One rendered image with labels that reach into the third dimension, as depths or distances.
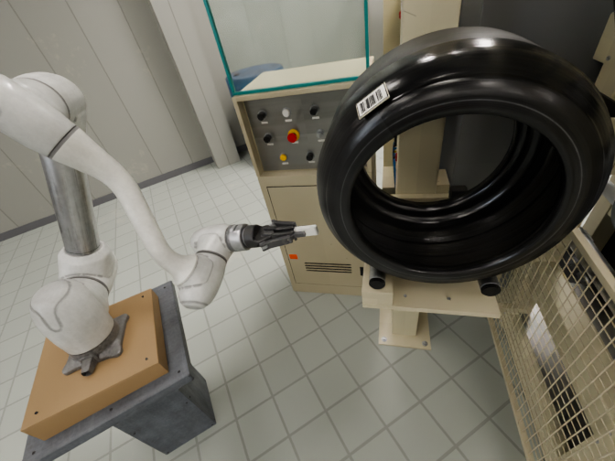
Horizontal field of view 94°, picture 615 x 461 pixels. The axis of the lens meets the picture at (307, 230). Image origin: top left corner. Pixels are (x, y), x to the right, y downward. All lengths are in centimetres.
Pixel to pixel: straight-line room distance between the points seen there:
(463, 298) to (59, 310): 118
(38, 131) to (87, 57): 302
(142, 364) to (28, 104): 77
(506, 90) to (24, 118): 92
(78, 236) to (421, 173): 115
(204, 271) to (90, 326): 43
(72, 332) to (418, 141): 120
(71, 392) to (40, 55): 322
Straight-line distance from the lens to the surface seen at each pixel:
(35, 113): 90
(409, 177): 105
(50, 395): 130
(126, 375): 117
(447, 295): 96
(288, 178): 140
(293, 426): 165
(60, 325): 116
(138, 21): 387
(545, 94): 59
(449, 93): 55
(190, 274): 89
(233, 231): 94
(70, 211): 116
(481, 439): 167
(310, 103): 127
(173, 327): 129
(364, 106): 56
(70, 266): 126
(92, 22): 387
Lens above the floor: 156
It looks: 39 degrees down
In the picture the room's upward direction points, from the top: 13 degrees counter-clockwise
